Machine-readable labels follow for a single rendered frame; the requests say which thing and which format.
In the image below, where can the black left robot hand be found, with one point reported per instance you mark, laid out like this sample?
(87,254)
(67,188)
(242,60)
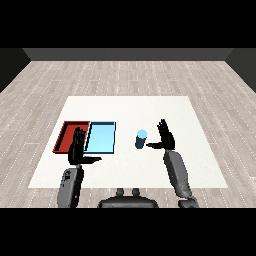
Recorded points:
(76,152)

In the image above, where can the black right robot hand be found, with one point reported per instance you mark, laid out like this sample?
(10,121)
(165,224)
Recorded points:
(167,139)

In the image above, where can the red shallow open box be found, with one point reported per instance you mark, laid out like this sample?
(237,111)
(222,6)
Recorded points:
(68,137)

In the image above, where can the small blue can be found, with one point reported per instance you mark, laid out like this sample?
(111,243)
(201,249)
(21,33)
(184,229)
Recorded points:
(141,139)

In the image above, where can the light blue shallow open box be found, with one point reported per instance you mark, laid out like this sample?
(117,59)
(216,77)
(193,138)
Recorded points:
(101,137)

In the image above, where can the dark grey robot body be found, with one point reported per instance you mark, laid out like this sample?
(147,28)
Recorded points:
(128,201)

